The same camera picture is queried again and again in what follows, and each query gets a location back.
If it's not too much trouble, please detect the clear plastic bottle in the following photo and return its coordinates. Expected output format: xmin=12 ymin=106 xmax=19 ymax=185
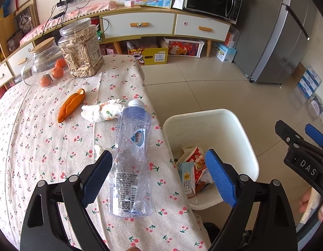
xmin=108 ymin=100 xmax=153 ymax=218

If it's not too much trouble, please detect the large crumpled printed tissue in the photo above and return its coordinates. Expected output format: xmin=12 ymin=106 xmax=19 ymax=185
xmin=82 ymin=99 xmax=126 ymax=123

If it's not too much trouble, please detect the framed picture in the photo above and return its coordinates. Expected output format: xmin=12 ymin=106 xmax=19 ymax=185
xmin=14 ymin=0 xmax=40 ymax=36

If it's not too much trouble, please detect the long orange peel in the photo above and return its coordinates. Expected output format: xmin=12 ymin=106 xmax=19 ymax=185
xmin=57 ymin=88 xmax=86 ymax=123

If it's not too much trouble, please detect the wooden sideboard with white drawers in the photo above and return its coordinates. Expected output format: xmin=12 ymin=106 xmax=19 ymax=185
xmin=0 ymin=5 xmax=231 ymax=87

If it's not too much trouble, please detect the yellow cardboard box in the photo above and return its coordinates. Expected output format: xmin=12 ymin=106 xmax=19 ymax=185
xmin=127 ymin=42 xmax=169 ymax=66

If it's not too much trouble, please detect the orange white box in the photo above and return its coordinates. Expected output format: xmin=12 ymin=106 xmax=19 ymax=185
xmin=224 ymin=33 xmax=236 ymax=47

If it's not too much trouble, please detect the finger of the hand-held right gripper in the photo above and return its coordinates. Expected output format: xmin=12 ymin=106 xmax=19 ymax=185
xmin=305 ymin=124 xmax=323 ymax=152
xmin=275 ymin=120 xmax=308 ymax=147

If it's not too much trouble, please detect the grey milk carton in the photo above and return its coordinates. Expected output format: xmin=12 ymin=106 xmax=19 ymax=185
xmin=177 ymin=162 xmax=196 ymax=194

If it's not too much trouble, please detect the grey refrigerator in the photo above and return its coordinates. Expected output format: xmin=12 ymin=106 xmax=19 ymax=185
xmin=233 ymin=0 xmax=319 ymax=84

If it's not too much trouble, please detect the black microwave oven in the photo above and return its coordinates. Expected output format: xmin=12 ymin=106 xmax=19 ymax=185
xmin=182 ymin=0 xmax=243 ymax=23

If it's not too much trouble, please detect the white trash bin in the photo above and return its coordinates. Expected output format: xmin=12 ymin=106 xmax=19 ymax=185
xmin=163 ymin=109 xmax=258 ymax=210

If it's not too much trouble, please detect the pink cloth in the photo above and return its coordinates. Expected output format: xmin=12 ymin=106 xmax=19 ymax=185
xmin=20 ymin=1 xmax=117 ymax=45

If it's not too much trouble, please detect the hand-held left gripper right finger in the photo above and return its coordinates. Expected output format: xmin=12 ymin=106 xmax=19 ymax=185
xmin=205 ymin=149 xmax=298 ymax=251

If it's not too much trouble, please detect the red snack bag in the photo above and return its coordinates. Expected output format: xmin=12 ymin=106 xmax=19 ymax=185
xmin=183 ymin=146 xmax=211 ymax=183

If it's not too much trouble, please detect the blue white carton box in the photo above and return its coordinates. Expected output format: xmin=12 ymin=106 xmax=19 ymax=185
xmin=212 ymin=42 xmax=237 ymax=63

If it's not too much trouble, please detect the cherry print tablecloth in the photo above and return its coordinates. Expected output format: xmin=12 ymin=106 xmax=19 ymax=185
xmin=0 ymin=54 xmax=211 ymax=251

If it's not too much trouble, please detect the black power cable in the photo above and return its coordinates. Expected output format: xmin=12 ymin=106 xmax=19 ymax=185
xmin=41 ymin=0 xmax=91 ymax=36

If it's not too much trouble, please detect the glass teapot with wooden lid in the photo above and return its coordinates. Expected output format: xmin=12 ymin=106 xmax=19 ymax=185
xmin=21 ymin=37 xmax=64 ymax=86

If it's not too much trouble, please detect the white box with red print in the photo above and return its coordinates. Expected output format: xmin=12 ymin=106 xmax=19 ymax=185
xmin=164 ymin=38 xmax=205 ymax=58

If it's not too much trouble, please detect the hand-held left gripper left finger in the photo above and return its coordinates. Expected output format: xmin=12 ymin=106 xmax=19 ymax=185
xmin=20 ymin=150 xmax=113 ymax=251

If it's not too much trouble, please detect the person's right hand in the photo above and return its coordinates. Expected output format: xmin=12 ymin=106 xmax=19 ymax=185
xmin=299 ymin=188 xmax=323 ymax=223

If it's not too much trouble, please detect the blue white carton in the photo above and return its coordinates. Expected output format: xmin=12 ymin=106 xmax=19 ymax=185
xmin=297 ymin=77 xmax=316 ymax=99
xmin=304 ymin=65 xmax=322 ymax=87

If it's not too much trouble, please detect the plastic jar of seeds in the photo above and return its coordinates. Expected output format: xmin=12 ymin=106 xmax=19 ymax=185
xmin=57 ymin=18 xmax=105 ymax=78

